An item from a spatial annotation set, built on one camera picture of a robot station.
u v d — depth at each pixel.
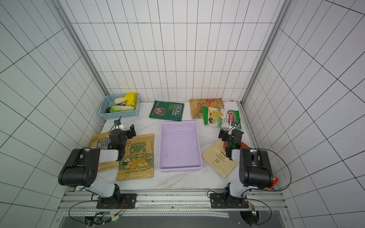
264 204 0.64
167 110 1.14
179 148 0.92
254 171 0.47
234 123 0.81
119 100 1.13
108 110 1.11
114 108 1.06
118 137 0.72
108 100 1.18
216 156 0.90
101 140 0.95
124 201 0.72
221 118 1.07
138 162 0.86
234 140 0.71
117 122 0.79
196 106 1.18
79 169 0.46
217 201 0.73
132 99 1.10
